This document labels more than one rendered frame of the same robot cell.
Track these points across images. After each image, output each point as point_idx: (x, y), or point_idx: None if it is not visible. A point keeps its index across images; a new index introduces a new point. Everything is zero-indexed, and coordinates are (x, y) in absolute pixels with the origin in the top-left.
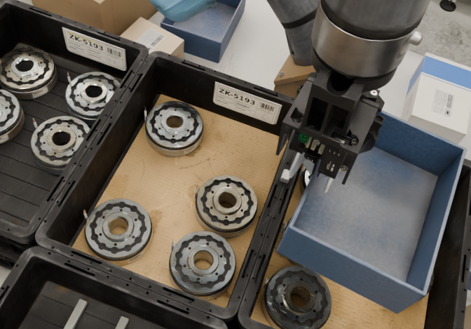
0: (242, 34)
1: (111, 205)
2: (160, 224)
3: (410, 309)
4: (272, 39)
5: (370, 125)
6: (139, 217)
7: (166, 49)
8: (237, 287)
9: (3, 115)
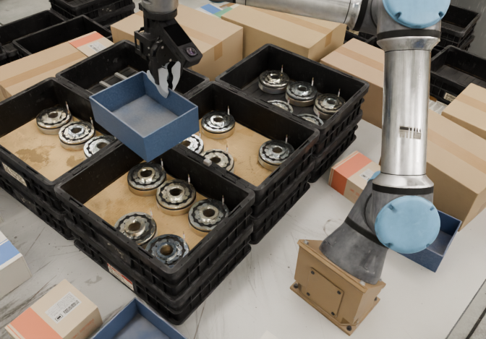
0: (403, 263)
1: (231, 121)
2: (218, 143)
3: None
4: (396, 285)
5: (143, 37)
6: (220, 129)
7: (363, 185)
8: None
9: (297, 93)
